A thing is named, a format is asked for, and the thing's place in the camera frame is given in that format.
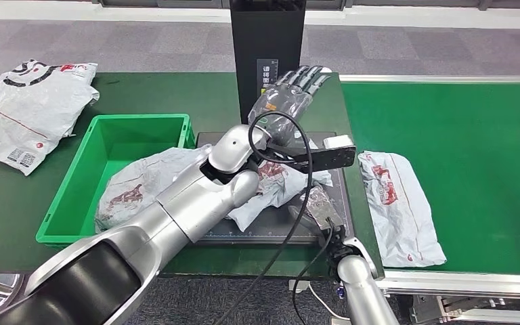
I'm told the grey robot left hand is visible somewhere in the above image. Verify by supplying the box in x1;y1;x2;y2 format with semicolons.
247;64;332;149

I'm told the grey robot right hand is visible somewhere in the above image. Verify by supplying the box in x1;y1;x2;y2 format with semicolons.
286;204;324;235

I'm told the plain grey parcel bag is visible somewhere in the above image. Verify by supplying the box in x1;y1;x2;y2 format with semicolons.
226;139;335;233

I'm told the grey parcel bag red print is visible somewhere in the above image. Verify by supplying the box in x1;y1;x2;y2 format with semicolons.
357;151;448;269
95;144;214;234

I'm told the black inbound scanner machine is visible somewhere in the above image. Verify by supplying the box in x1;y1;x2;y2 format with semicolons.
192;0;356;245

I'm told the white parcel bag black print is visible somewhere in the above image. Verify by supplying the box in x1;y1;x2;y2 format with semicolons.
0;59;100;177

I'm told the black yellow label sticker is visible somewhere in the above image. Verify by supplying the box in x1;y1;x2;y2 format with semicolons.
256;59;280;96

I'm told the green plastic crate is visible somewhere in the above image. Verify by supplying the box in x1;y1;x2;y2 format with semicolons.
35;113;196;248

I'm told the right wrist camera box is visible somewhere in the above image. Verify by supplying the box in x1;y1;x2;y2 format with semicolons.
302;183;346;232

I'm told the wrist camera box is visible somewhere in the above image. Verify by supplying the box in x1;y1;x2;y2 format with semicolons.
269;134;358;175
302;183;346;232

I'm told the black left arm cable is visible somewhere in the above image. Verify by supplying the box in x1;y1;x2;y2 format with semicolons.
215;111;313;325

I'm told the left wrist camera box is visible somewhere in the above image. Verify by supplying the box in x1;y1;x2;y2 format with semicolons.
269;134;358;175

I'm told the white cable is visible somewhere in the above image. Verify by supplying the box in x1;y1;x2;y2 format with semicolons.
308;283;351;322

